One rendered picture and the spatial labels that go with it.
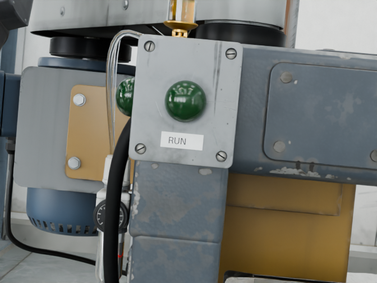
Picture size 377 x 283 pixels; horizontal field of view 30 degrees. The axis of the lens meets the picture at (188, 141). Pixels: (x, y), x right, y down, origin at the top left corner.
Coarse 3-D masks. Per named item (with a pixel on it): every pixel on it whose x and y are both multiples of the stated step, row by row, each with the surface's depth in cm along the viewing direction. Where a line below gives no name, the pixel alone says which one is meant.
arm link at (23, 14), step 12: (0, 0) 72; (12, 0) 72; (24, 0) 75; (0, 12) 72; (12, 12) 72; (24, 12) 74; (0, 24) 73; (12, 24) 74; (24, 24) 74; (0, 36) 74; (0, 48) 74
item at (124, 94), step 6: (126, 78) 52; (132, 78) 52; (120, 84) 52; (126, 84) 51; (132, 84) 51; (120, 90) 51; (126, 90) 51; (132, 90) 51; (120, 96) 51; (126, 96) 51; (132, 96) 51; (120, 102) 51; (126, 102) 51; (132, 102) 51; (120, 108) 52; (126, 108) 51; (126, 114) 52
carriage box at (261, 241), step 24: (240, 216) 84; (264, 216) 84; (288, 216) 84; (312, 216) 84; (336, 216) 84; (240, 240) 85; (264, 240) 85; (288, 240) 84; (312, 240) 84; (336, 240) 84; (240, 264) 85; (264, 264) 85; (288, 264) 85; (312, 264) 85; (336, 264) 84
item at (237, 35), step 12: (204, 24) 68; (216, 24) 67; (228, 24) 66; (204, 36) 67; (216, 36) 66; (228, 36) 66; (240, 36) 66; (252, 36) 66; (264, 36) 66; (276, 36) 67
